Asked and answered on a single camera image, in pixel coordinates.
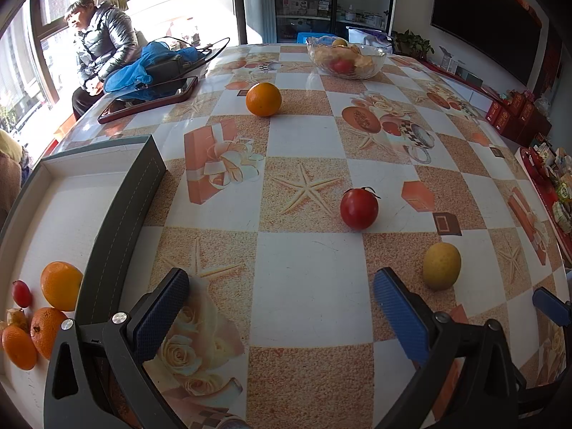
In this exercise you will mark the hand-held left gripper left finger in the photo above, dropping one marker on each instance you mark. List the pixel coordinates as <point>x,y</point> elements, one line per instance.
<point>161,310</point>

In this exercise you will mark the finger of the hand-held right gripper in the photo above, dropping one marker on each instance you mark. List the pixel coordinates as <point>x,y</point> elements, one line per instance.
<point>549,400</point>
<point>552,306</point>

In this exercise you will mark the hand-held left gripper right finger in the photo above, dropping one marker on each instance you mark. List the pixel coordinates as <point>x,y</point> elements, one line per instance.
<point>400,315</point>

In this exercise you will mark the orange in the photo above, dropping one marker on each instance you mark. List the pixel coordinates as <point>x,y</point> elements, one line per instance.
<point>263,99</point>
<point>47,333</point>
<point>18,347</point>
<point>60,286</point>

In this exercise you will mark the red tomato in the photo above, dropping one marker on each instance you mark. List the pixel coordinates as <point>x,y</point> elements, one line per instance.
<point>21,293</point>
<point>359,209</point>

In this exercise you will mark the grey shallow box white lining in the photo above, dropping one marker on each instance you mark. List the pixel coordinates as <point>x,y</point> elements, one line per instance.
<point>80,196</point>

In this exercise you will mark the wrinkled tan dried fruit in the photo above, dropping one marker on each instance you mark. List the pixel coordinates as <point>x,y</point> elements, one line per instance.
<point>17,317</point>

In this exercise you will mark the tan round pear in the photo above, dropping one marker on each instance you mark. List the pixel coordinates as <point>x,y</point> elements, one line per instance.
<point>441,266</point>

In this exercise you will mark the red tray of snacks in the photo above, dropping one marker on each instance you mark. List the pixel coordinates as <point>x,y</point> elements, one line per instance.
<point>549,178</point>

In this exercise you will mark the row of red gift boxes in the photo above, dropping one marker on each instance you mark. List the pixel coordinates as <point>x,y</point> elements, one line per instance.
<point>514,111</point>

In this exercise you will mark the tablet in red case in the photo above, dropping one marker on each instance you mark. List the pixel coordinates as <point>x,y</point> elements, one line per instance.
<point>152,98</point>

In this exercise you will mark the blue cloth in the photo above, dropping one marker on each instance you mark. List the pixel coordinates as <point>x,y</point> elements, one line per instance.
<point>129,78</point>

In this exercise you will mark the black bag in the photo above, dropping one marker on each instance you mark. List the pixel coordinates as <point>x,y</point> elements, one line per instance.
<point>165,68</point>

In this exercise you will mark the glass fruit bowl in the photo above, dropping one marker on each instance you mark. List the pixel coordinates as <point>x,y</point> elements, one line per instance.
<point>366,67</point>

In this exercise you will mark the red apple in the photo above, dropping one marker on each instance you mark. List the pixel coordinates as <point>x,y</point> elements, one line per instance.
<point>342,66</point>

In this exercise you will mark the small white box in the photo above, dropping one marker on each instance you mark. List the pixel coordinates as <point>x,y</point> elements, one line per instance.
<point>449,60</point>

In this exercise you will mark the green potted plant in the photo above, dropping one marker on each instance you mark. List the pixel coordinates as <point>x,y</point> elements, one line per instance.
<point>411,44</point>

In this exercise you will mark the white and blue plastic bag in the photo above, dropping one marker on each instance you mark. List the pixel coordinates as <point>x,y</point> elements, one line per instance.
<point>368,38</point>

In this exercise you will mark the yellow fruit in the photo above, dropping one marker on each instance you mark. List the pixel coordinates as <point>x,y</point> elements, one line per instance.
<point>339,42</point>

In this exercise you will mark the dark framed window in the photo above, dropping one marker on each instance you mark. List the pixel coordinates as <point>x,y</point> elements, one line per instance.
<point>38,15</point>

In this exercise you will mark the glass door display cabinet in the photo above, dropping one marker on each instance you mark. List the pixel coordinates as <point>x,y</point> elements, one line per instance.
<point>313,0</point>

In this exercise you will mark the black wall television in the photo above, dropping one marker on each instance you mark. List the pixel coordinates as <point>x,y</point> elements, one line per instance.
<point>487,22</point>

